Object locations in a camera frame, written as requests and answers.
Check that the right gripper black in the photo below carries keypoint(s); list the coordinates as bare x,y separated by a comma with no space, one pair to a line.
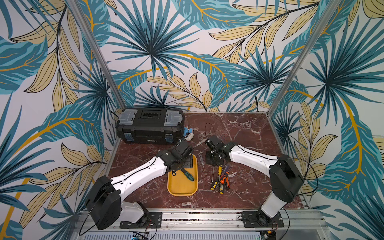
214,160

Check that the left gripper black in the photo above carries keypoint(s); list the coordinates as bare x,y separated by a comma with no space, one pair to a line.
189,162

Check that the green black handle screwdriver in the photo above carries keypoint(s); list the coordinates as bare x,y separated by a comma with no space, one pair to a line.
188,175

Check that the orange black handle screwdriver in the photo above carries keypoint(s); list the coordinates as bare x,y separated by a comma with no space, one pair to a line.
221,188

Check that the long yellow black screwdriver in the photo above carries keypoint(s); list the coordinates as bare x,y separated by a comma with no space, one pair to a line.
213,174

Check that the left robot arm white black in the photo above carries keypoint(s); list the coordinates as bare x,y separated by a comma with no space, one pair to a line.
104,201

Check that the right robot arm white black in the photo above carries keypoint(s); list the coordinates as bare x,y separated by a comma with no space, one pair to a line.
286,179

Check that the white blue plug adapter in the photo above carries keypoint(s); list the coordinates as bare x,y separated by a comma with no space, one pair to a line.
188,134

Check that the yellow plastic tray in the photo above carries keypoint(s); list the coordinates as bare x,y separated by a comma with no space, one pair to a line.
179,185

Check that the black plastic toolbox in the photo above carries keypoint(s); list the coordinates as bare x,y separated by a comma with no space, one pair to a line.
151,126

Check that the yellow black handle screwdriver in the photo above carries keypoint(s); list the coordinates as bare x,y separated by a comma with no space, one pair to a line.
216,181

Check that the aluminium front rail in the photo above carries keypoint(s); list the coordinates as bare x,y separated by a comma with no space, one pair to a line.
209,224

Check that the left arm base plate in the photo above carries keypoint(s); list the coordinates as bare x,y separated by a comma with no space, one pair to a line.
150,220

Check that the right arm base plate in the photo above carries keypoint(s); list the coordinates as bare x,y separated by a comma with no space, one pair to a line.
260,220

